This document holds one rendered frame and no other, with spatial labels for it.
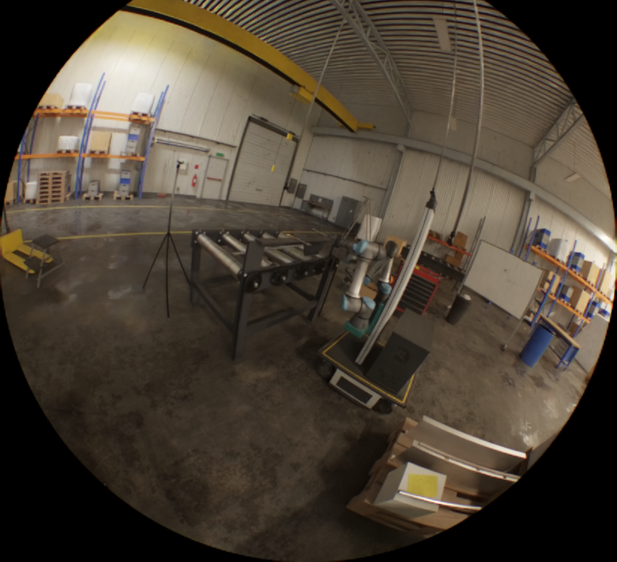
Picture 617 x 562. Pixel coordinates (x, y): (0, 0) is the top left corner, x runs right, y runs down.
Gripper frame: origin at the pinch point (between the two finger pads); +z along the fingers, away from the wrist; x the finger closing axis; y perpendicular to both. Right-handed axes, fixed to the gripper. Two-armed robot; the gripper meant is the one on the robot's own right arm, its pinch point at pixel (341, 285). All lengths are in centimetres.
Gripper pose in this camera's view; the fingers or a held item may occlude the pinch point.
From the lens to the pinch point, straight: 219.0
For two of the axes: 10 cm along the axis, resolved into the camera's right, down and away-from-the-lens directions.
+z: -6.4, 7.0, 3.2
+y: 6.3, 7.2, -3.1
